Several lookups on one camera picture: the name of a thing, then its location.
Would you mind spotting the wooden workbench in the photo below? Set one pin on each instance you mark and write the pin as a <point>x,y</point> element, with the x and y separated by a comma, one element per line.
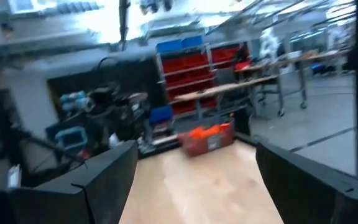
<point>222,88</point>
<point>300,59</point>

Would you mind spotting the blue seat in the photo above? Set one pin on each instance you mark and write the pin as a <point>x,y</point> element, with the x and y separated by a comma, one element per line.
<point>161,114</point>

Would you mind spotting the red storage bin shelf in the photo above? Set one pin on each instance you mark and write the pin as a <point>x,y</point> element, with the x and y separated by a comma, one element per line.
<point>185,71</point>

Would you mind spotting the teal-rimmed dark box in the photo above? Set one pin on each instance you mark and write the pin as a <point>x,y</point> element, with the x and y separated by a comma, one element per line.
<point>71,138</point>

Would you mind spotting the orange six-stud brick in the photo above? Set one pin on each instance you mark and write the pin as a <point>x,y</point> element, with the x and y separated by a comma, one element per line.
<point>197,132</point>

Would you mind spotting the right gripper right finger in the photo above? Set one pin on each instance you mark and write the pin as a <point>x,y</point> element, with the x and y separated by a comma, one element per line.
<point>315,196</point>

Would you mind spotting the clear grey plastic bin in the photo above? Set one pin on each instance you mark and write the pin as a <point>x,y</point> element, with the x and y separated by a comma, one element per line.
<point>210,144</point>

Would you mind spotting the grey chair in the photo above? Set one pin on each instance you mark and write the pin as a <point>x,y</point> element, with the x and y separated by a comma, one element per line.
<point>226,77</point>

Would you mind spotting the orange eight-stud brick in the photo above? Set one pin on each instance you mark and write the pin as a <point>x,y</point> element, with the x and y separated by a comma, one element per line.
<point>218,129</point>

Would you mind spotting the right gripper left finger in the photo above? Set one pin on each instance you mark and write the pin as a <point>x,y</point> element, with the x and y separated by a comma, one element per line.
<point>73,199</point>

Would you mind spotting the blue storage bin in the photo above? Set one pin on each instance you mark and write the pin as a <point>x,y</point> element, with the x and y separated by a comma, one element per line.
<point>192,41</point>
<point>169,46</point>

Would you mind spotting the white humanoid robot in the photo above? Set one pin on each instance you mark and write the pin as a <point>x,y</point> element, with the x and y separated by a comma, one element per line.
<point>269,43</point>

